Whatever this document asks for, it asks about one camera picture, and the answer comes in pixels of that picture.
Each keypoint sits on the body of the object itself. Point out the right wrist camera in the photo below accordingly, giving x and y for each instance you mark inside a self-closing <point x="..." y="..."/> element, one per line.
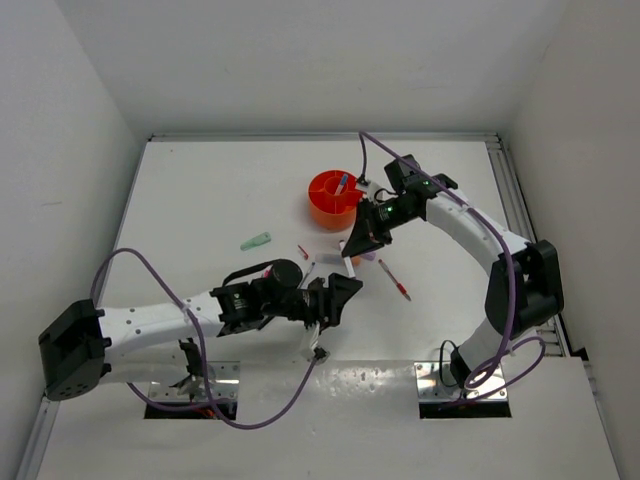
<point x="367" y="186"/>

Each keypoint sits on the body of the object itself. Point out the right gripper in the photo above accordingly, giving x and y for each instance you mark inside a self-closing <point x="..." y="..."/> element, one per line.
<point x="361" y="239"/>

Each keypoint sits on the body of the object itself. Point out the white marker pen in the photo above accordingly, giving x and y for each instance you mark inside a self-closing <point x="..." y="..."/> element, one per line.
<point x="347" y="261"/>

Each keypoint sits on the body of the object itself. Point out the orange round container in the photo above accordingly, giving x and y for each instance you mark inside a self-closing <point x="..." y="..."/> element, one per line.
<point x="328" y="211"/>

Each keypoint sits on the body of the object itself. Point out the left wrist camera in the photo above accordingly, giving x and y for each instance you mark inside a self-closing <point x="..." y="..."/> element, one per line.
<point x="310" y="348"/>

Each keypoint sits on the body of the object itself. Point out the purple highlighter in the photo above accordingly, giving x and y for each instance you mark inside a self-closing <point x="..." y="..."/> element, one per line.
<point x="366" y="256"/>

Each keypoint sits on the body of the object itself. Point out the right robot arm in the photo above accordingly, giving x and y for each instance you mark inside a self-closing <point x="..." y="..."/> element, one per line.
<point x="524" y="289"/>

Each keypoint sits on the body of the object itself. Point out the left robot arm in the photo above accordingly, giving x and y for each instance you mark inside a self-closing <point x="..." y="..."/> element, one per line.
<point x="86" y="346"/>

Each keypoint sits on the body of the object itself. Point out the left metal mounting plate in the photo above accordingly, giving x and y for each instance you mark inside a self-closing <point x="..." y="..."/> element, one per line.
<point x="224" y="378"/>

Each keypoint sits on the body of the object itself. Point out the red pen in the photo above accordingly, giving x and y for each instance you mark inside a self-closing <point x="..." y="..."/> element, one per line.
<point x="399" y="286"/>

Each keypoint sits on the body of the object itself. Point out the orange highlighter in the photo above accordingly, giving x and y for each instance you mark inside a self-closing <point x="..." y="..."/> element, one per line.
<point x="335" y="259"/>

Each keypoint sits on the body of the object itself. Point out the metal mounting plate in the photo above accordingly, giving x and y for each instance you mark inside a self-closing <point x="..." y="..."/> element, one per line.
<point x="436" y="385"/>
<point x="224" y="378"/>

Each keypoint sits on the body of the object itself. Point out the blue capped pen in container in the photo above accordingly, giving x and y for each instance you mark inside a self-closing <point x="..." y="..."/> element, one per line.
<point x="342" y="184"/>

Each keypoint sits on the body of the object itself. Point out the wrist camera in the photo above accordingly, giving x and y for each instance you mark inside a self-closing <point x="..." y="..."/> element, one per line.
<point x="367" y="186"/>
<point x="310" y="348"/>

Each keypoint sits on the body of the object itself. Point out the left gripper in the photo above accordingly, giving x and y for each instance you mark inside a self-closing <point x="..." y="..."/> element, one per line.
<point x="329" y="301"/>

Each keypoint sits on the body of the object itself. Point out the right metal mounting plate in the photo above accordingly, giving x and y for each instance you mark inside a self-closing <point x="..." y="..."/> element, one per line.
<point x="436" y="385"/>

